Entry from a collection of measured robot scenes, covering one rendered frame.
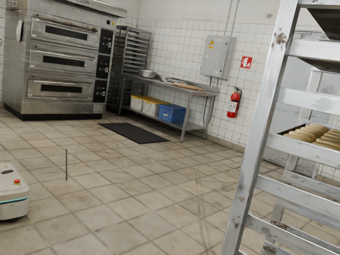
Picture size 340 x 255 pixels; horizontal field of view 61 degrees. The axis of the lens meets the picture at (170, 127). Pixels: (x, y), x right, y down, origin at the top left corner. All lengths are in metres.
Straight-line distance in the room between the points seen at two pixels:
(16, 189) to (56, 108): 3.01
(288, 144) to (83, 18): 4.77
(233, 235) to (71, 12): 4.70
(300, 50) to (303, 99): 0.09
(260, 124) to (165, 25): 5.86
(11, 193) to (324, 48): 2.02
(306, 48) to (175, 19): 5.67
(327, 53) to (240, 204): 0.32
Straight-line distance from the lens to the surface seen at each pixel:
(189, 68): 5.74
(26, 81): 4.86
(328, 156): 0.59
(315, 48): 0.59
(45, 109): 5.05
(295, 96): 0.59
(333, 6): 0.61
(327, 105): 0.58
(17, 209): 2.30
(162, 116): 5.29
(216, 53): 5.15
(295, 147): 0.59
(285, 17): 0.58
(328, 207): 0.61
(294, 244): 0.65
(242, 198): 0.62
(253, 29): 5.11
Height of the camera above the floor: 1.25
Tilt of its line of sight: 12 degrees down
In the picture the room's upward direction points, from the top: 10 degrees clockwise
